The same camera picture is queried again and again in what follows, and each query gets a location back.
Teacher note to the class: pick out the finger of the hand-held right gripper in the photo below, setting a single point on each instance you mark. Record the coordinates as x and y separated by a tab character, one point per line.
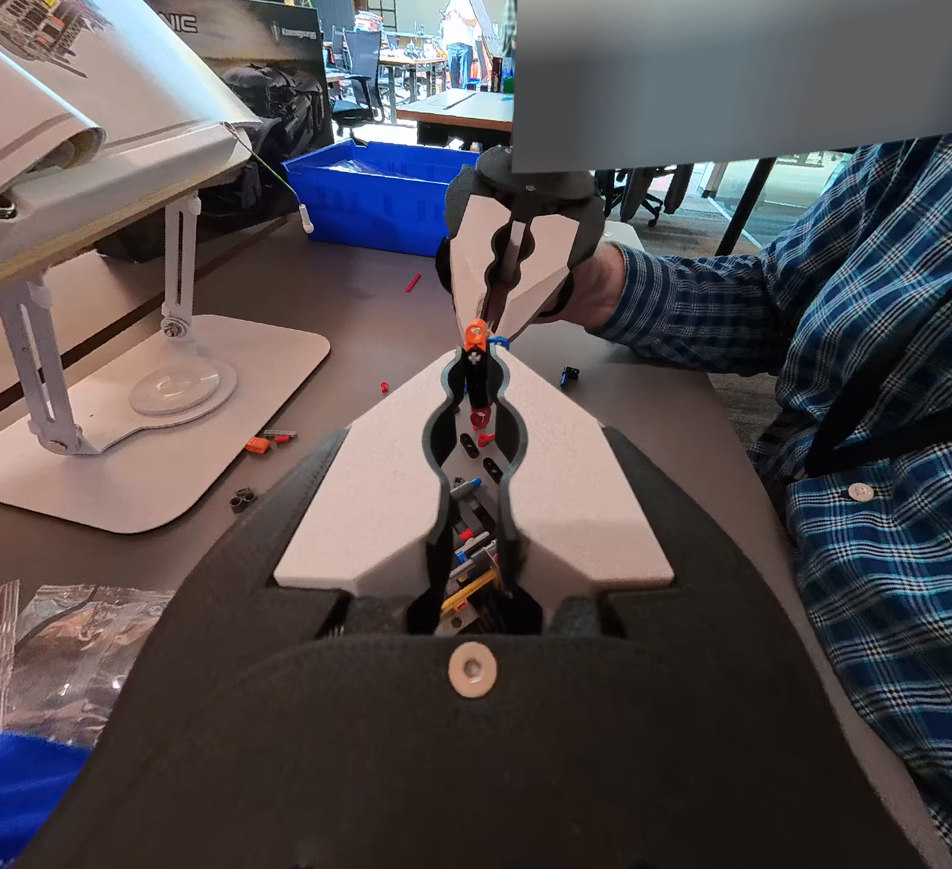
472	251
543	266

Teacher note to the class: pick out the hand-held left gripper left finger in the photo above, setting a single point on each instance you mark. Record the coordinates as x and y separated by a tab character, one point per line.
364	504

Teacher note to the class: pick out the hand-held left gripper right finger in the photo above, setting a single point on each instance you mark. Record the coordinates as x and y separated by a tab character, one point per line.
587	512

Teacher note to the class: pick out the small lego axle assembly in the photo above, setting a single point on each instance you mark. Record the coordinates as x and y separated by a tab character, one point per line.
476	335

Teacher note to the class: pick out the person's right forearm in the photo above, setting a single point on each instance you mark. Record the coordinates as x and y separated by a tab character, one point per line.
706	303

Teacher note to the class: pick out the short grey lego axle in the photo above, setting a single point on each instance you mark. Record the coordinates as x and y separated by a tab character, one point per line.
291	433

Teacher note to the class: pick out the black blue lego connector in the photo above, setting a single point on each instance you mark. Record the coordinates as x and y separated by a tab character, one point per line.
571	376

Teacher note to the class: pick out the lego car chassis model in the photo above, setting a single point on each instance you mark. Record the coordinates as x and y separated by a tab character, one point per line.
476	556

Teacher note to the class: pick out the orange lego connector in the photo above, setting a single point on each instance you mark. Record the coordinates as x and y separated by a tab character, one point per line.
257	446

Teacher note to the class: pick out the black lego set box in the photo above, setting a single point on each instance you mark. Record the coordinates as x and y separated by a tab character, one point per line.
245	28

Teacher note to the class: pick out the white lego instruction book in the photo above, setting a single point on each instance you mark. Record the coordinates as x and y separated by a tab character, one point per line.
149	65

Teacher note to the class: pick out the person's right hand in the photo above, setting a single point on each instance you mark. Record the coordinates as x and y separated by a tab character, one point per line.
599	289

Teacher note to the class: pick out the plain blue storage bin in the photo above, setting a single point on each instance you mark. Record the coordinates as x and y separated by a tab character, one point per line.
372	214

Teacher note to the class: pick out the long wooden table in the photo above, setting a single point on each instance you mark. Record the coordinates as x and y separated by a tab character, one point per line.
461	106

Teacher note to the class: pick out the dark grey double connector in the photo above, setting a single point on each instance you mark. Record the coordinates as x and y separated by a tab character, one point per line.
242	501

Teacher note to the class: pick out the white book stand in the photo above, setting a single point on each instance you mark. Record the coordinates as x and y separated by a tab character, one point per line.
186	452

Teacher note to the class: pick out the black office chair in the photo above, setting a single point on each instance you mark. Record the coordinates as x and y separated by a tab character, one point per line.
361	77

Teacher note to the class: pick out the person's plaid shirt torso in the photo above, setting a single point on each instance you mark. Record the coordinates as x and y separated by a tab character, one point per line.
877	437

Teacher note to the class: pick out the clear plastic bag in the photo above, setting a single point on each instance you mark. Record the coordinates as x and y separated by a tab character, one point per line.
74	661

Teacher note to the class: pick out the blue bin with label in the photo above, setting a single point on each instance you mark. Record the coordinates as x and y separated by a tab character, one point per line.
37	794

